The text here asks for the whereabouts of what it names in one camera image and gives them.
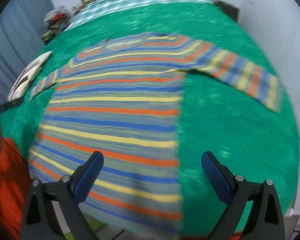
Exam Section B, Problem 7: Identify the patterned cream cushion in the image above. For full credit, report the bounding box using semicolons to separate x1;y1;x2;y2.
7;51;52;101

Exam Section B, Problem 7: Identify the orange fleece blanket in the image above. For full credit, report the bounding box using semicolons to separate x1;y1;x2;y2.
0;138;32;239

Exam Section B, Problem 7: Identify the green floral bedspread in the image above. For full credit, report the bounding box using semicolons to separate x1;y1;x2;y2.
0;2;300;239

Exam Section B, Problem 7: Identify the striped knit sweater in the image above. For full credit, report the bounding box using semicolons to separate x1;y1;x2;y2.
29;33;279;236

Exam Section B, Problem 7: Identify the blue curtain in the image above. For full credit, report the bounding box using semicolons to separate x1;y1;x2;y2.
0;0;54;104

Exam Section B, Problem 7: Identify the pile of clothes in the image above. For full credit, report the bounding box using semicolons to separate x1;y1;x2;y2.
40;5;72;45

